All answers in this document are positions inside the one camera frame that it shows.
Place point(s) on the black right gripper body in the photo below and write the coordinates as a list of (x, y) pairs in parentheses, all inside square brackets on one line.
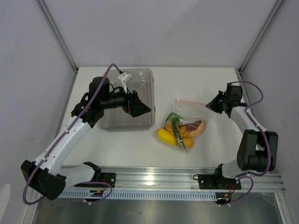
[(227, 100)]

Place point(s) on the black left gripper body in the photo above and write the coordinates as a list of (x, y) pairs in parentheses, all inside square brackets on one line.
[(117, 100)]

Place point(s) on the red yellow mango slice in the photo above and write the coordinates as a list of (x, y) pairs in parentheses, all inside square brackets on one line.
[(195, 128)]

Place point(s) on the clear zip top bag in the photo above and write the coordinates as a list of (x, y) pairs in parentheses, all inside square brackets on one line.
[(185, 122)]

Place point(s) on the green lime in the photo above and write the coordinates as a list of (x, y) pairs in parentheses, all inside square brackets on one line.
[(173, 115)]

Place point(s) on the yellow chicken toy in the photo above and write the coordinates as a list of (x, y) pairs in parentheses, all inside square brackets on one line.
[(182, 130)]

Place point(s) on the green onion stalks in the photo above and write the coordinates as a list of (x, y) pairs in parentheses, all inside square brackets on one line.
[(175, 123)]

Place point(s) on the yellow lemon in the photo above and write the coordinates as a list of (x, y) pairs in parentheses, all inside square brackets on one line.
[(166, 137)]

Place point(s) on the orange yellow potato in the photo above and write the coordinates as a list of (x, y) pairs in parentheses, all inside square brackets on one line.
[(188, 142)]

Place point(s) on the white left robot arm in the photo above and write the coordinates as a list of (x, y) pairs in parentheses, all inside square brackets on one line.
[(44, 174)]

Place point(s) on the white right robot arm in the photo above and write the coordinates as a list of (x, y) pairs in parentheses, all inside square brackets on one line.
[(257, 151)]

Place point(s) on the clear plastic food bin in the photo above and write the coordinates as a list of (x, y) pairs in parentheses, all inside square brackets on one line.
[(117, 120)]

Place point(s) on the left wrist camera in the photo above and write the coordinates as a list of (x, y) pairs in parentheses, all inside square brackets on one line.
[(124, 78)]

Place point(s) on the aluminium table edge rail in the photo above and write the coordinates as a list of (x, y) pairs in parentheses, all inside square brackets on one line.
[(180, 179)]

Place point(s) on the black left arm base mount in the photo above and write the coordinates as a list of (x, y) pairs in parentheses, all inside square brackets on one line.
[(109, 178)]

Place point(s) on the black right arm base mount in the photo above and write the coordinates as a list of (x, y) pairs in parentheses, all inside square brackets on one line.
[(216, 181)]

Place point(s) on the white slotted cable duct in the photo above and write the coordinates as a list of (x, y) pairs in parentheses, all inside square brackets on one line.
[(139, 195)]

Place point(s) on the right corner aluminium post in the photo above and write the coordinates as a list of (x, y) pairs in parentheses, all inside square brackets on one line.
[(269, 21)]

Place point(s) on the corner aluminium post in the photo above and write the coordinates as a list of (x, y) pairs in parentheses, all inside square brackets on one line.
[(269, 21), (57, 34)]

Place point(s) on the left corner aluminium post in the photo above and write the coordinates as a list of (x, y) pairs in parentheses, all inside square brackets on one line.
[(57, 34)]

